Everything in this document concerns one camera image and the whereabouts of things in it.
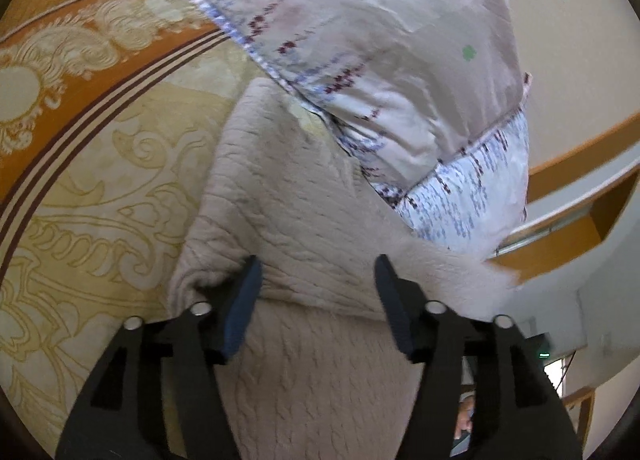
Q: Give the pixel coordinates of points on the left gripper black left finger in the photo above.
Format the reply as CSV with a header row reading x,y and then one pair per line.
x,y
119,412

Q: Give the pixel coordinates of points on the person's right hand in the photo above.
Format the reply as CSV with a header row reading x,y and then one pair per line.
x,y
464,421

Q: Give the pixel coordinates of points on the beige cable-knit sweater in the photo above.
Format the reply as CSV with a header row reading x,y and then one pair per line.
x,y
318,375

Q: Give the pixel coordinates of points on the cream patterned bedspread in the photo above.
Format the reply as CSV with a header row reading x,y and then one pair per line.
x,y
110,115

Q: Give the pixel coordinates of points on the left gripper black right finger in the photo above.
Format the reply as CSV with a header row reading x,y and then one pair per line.
x,y
517,413

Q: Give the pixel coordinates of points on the wooden headboard with mirror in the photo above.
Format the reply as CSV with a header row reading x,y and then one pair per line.
x,y
574,202

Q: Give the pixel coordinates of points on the pink floral pillow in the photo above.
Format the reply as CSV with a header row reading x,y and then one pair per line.
x,y
471,203

